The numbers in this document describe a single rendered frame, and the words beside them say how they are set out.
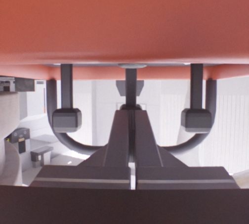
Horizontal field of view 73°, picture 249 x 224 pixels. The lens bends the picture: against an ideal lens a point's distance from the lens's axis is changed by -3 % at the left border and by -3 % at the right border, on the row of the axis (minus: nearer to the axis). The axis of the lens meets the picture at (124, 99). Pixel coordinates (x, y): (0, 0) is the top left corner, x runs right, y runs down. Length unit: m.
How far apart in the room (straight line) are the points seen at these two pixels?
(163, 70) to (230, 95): 13.13
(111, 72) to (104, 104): 3.15
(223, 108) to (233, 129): 1.53
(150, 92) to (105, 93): 0.86
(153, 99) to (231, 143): 11.24
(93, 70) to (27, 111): 3.92
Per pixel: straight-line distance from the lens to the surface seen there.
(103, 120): 3.40
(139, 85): 0.37
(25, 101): 4.11
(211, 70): 0.21
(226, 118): 13.45
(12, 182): 1.62
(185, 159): 0.51
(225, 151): 13.97
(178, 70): 0.20
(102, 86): 3.35
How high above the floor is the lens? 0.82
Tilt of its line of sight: 3 degrees up
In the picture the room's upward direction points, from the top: 180 degrees clockwise
